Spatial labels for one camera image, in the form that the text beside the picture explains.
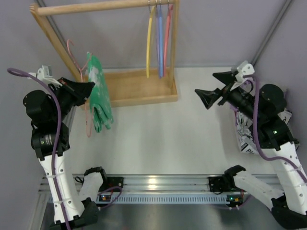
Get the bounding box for pink clothes hanger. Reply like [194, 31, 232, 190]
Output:
[66, 39, 93, 138]

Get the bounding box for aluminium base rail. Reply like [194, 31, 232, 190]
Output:
[39, 174, 281, 192]

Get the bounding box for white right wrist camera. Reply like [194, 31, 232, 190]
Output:
[231, 60, 255, 82]

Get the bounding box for light blue cable duct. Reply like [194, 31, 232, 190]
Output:
[96, 194, 242, 205]

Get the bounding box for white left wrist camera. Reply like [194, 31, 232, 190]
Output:
[28, 65, 62, 86]

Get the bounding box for coral clothes hanger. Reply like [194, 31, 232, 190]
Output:
[163, 5, 173, 76]

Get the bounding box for green white tie-dye trousers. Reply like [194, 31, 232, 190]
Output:
[87, 52, 114, 133]

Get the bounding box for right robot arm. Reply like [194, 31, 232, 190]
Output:
[195, 71, 307, 230]

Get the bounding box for yellow clothes hanger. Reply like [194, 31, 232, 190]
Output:
[146, 6, 156, 78]

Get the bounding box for blue clothes hanger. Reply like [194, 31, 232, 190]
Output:
[156, 5, 163, 78]

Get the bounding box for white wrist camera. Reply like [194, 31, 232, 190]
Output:
[28, 65, 62, 86]
[231, 60, 255, 82]

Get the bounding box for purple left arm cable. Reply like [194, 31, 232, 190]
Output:
[6, 68, 123, 230]

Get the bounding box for black white printed garment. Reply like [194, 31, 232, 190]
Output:
[234, 105, 300, 155]

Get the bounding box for wooden clothes rack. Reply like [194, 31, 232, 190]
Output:
[29, 0, 180, 107]

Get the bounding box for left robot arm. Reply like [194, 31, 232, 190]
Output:
[23, 78, 107, 230]

